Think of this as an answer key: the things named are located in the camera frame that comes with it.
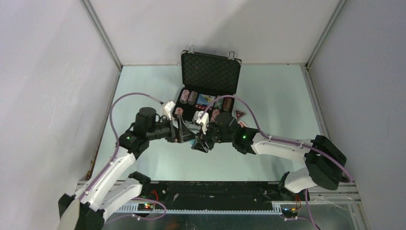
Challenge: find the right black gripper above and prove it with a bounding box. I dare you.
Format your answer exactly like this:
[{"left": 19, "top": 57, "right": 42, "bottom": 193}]
[{"left": 192, "top": 121, "right": 234, "bottom": 152}]

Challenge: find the green chip stack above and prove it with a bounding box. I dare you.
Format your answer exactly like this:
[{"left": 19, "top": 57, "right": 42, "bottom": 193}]
[{"left": 214, "top": 96, "right": 224, "bottom": 110}]

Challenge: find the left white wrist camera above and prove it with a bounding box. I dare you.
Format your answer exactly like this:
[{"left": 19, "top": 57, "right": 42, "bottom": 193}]
[{"left": 161, "top": 100, "right": 176, "bottom": 120}]

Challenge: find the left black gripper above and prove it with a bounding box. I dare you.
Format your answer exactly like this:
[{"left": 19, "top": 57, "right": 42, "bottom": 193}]
[{"left": 146, "top": 115, "right": 196, "bottom": 143}]

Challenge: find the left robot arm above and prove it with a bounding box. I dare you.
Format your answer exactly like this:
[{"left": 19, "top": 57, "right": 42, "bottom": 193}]
[{"left": 58, "top": 107, "right": 195, "bottom": 230}]

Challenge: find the red white chip stack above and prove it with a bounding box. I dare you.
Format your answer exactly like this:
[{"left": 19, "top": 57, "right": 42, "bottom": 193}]
[
  {"left": 174, "top": 107, "right": 184, "bottom": 117},
  {"left": 210, "top": 109, "right": 221, "bottom": 122}
]

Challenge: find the orange brown chip stack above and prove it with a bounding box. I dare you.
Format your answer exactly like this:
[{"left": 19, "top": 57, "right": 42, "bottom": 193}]
[{"left": 222, "top": 97, "right": 233, "bottom": 112}]

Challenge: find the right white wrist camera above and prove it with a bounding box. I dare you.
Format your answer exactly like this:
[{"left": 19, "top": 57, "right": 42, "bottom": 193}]
[{"left": 193, "top": 111, "right": 209, "bottom": 134}]

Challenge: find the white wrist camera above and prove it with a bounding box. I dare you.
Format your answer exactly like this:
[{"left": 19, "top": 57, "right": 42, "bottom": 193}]
[
  {"left": 193, "top": 111, "right": 209, "bottom": 134},
  {"left": 161, "top": 100, "right": 176, "bottom": 120}
]

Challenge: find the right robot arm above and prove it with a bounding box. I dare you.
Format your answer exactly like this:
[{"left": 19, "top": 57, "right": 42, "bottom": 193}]
[{"left": 192, "top": 111, "right": 347, "bottom": 200}]

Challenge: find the red playing card deck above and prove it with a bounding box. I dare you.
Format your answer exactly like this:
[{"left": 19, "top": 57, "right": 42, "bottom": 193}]
[{"left": 238, "top": 120, "right": 248, "bottom": 127}]

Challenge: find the black poker set case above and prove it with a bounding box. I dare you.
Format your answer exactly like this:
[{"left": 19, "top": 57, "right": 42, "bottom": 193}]
[{"left": 172, "top": 47, "right": 242, "bottom": 124}]

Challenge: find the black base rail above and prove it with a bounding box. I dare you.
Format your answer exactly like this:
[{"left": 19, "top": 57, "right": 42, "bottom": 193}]
[{"left": 120, "top": 180, "right": 310, "bottom": 210}]

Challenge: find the pink white chip stack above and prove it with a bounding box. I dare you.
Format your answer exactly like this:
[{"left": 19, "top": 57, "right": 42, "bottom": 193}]
[{"left": 179, "top": 89, "right": 190, "bottom": 104}]

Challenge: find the blue playing card box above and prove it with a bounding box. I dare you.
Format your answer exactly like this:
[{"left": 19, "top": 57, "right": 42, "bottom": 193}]
[{"left": 196, "top": 94, "right": 216, "bottom": 106}]

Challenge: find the row of red dice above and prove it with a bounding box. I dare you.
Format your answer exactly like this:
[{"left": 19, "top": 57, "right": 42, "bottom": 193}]
[{"left": 195, "top": 104, "right": 212, "bottom": 111}]

